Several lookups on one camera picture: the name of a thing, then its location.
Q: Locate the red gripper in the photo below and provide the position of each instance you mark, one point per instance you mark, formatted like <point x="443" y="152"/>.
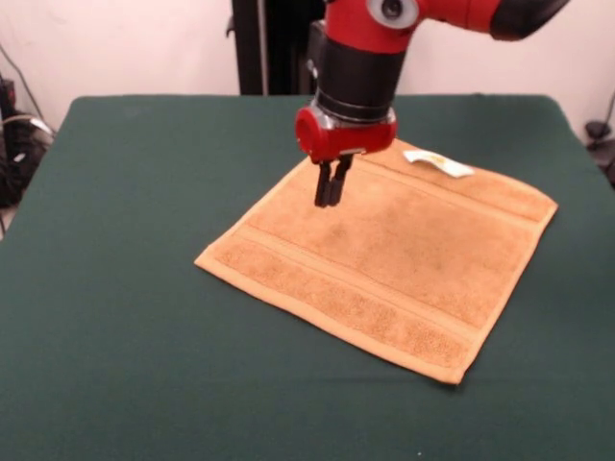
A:
<point x="346" y="137"/>

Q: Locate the tan terry towel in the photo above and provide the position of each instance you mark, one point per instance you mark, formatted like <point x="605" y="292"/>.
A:
<point x="384" y="259"/>

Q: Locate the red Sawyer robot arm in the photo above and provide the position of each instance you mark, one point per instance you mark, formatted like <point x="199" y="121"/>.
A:
<point x="365" y="53"/>

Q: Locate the dark green table cloth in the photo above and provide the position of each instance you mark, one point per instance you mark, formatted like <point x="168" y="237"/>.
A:
<point x="144" y="336"/>

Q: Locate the black equipment bundle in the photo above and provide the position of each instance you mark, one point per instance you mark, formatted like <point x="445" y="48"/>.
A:
<point x="19" y="163"/>

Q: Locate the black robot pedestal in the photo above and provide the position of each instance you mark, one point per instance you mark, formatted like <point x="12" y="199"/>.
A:
<point x="274" y="48"/>

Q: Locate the black wall plug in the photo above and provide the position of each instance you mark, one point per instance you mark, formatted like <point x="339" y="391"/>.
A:
<point x="7" y="91"/>

